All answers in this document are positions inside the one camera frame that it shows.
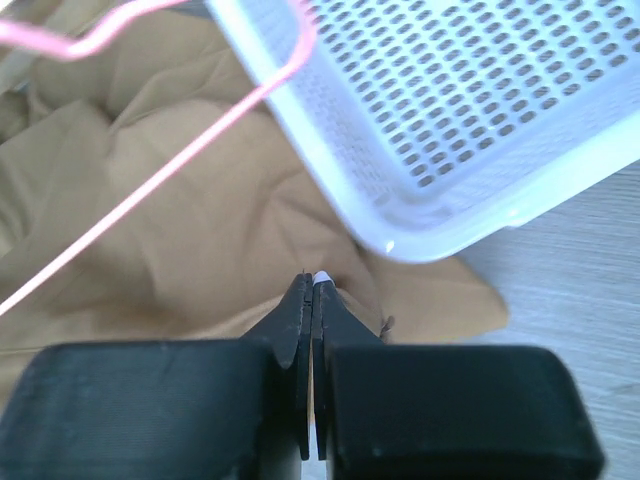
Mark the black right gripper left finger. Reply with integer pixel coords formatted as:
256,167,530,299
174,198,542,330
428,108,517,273
1,274,313,479

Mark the tan cloth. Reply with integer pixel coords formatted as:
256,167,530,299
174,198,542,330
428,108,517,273
0,9,509,356

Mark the white mesh basket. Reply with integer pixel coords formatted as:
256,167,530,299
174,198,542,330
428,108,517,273
205,0,640,265

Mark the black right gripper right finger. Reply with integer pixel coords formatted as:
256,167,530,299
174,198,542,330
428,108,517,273
311,272,605,479

